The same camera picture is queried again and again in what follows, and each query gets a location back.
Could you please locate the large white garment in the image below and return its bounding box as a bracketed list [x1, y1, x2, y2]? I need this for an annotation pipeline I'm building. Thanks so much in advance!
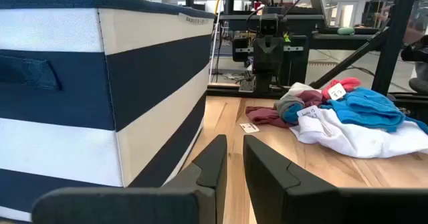
[289, 108, 428, 160]

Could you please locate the green oval object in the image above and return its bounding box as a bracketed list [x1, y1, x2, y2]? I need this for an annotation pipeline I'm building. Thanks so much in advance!
[336, 26, 356, 36]

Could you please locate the person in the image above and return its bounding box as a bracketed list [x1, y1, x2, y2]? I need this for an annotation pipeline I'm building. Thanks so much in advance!
[374, 5, 428, 45]

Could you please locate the black aluminium rig frame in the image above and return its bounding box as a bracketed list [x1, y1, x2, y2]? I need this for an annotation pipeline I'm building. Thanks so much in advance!
[206, 0, 428, 100]

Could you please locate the grey garment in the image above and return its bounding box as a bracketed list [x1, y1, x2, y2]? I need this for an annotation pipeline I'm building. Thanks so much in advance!
[274, 95, 306, 118]

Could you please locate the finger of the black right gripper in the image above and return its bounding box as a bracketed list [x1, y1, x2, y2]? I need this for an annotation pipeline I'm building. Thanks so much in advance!
[284, 35, 307, 64]
[232, 37, 251, 64]

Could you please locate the small white card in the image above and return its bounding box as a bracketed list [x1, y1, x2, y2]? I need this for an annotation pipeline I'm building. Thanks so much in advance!
[239, 122, 260, 134]

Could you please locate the black office stool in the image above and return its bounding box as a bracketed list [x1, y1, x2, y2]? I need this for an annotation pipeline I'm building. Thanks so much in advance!
[400, 36, 428, 94]

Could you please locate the white handwritten paper tag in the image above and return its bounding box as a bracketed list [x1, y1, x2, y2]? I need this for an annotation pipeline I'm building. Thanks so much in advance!
[296, 105, 322, 120]

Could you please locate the black background table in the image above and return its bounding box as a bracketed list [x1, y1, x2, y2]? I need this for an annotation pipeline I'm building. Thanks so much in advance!
[219, 13, 381, 51]

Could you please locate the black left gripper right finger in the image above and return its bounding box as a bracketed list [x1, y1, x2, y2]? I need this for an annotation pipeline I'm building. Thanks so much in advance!
[243, 134, 428, 224]

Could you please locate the navy white striped fabric basket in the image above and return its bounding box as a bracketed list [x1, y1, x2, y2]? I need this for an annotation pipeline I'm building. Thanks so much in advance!
[0, 0, 217, 223]

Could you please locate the bright blue garment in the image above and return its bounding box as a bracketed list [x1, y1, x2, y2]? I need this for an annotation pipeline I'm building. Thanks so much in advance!
[320, 87, 428, 134]

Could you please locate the small white cloth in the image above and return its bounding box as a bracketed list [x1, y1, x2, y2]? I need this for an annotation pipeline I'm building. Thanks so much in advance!
[280, 82, 322, 100]

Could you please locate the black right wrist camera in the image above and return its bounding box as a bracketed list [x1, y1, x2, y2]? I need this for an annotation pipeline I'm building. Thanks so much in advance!
[259, 13, 279, 36]

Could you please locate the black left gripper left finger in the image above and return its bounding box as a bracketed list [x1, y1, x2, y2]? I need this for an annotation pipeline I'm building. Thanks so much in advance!
[31, 134, 228, 224]

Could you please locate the pink garment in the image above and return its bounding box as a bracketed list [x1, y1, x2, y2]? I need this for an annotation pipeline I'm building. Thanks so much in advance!
[321, 77, 362, 100]

